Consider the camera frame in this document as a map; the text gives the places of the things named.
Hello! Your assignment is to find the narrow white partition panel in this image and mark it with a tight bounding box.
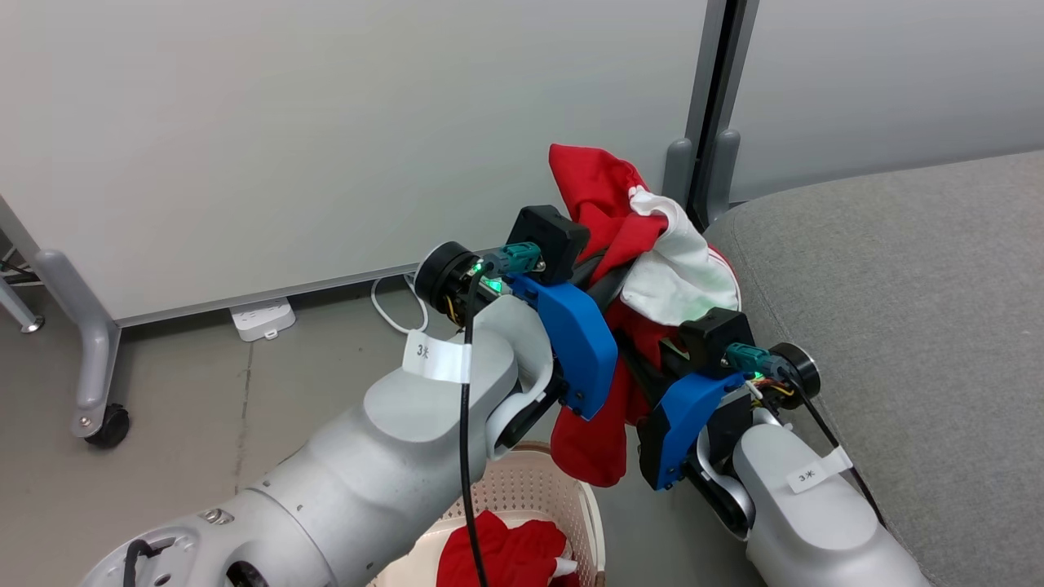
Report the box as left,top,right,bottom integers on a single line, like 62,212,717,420
728,0,1044,203

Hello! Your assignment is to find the white power strip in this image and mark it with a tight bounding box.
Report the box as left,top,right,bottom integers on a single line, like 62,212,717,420
230,298,296,342

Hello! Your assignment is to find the grey fabric sofa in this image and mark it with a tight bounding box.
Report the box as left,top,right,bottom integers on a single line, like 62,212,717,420
703,149,1044,587

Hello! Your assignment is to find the red garment with white lining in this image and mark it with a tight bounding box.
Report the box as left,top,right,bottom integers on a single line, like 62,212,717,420
548,144,743,488

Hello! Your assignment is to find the white left cable tag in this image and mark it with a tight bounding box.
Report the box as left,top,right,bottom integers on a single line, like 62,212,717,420
402,329,473,384

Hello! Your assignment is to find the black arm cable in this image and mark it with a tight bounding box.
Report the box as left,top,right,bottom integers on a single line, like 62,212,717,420
458,261,492,587
781,375,887,524

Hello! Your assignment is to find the wide white partition panel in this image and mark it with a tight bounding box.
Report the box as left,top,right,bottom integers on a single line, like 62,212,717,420
0,0,719,329

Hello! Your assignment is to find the black caster wheel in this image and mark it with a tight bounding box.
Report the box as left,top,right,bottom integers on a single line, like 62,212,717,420
86,405,131,449

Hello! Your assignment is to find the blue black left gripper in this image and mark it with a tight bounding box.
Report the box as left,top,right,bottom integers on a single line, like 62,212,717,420
414,242,639,421

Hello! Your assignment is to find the grey partition foot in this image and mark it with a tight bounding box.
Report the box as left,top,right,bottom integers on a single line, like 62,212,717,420
662,137,695,210
706,129,741,226

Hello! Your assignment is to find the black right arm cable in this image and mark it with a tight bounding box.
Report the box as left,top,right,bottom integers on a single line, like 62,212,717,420
781,375,887,524

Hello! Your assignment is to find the cream perforated laundry basket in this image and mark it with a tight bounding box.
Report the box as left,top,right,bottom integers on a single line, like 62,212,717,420
367,440,606,587

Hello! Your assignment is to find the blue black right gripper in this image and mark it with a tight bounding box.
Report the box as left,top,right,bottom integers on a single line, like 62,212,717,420
616,326,821,492

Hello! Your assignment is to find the grey partition leg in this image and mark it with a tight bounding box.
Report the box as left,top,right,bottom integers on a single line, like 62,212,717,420
34,249,123,441

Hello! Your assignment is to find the white right cable tag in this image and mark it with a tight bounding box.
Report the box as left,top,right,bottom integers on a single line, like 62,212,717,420
787,447,854,495

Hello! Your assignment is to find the slanted metal stand leg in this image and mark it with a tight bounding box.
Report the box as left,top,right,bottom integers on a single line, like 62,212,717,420
0,277,46,334

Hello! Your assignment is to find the white cable tag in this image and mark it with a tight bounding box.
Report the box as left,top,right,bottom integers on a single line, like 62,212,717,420
787,447,854,495
402,329,473,384

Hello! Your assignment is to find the white looped power cable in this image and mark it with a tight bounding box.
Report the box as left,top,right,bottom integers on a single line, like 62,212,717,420
371,273,430,335

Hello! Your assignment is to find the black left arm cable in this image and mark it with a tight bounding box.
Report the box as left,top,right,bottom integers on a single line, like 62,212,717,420
458,261,492,587

